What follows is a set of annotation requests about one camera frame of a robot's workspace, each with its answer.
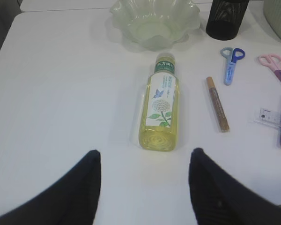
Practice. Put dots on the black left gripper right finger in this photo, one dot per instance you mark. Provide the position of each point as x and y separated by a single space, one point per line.
219 199

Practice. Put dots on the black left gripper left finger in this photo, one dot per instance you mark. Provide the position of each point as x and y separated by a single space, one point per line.
72 200

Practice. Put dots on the yellow tea bottle green label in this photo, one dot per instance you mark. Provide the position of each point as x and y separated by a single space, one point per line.
159 118

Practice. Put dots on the gold glitter pen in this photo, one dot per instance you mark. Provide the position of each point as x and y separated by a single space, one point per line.
221 117

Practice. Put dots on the clear plastic ruler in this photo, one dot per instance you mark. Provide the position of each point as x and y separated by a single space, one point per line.
267 117

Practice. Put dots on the black mesh pen holder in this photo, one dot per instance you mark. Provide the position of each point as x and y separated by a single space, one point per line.
225 18

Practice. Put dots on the pale green wavy glass plate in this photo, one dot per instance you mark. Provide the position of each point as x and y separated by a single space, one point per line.
156 24

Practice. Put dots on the green plastic woven basket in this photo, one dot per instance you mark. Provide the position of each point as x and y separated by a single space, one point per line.
272 13

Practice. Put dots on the blue scissors with sheath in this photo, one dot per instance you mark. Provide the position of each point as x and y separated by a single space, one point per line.
232 55

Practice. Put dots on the pink scissors purple sheath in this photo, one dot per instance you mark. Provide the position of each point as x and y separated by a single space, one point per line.
272 61

